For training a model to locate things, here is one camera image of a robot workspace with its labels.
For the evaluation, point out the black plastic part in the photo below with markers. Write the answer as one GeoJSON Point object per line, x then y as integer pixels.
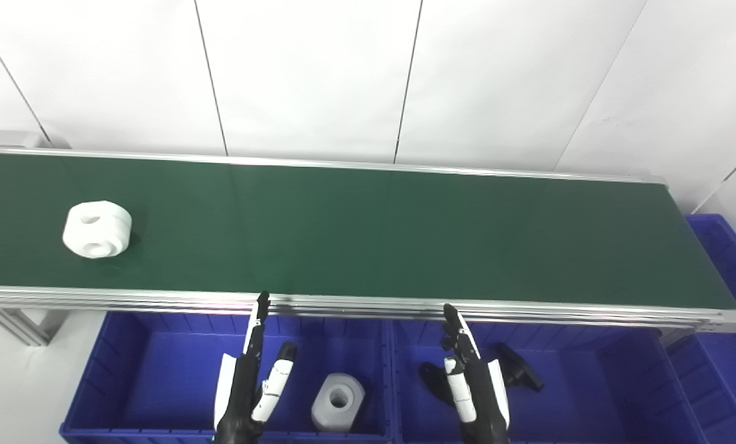
{"type": "Point", "coordinates": [519, 370]}

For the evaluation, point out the grey conveyor end housing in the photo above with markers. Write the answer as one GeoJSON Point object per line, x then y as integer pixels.
{"type": "Point", "coordinates": [10, 139]}

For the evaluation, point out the aluminium conveyor support leg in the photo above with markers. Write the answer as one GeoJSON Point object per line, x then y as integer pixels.
{"type": "Point", "coordinates": [19, 324]}

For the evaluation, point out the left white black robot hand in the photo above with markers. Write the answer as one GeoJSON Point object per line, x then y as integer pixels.
{"type": "Point", "coordinates": [244, 382]}

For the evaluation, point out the green conveyor belt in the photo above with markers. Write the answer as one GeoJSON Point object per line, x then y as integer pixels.
{"type": "Point", "coordinates": [368, 234]}

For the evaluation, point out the white round plastic part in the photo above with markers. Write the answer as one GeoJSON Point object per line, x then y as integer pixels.
{"type": "Point", "coordinates": [96, 229]}

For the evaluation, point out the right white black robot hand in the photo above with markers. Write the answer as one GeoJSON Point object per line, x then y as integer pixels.
{"type": "Point", "coordinates": [472, 388]}

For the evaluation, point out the grey hexagonal part with hole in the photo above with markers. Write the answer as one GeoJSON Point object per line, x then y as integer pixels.
{"type": "Point", "coordinates": [338, 402]}

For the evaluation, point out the blue plastic bin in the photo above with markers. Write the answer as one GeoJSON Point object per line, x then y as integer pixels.
{"type": "Point", "coordinates": [728, 370]}
{"type": "Point", "coordinates": [590, 388]}
{"type": "Point", "coordinates": [170, 376]}

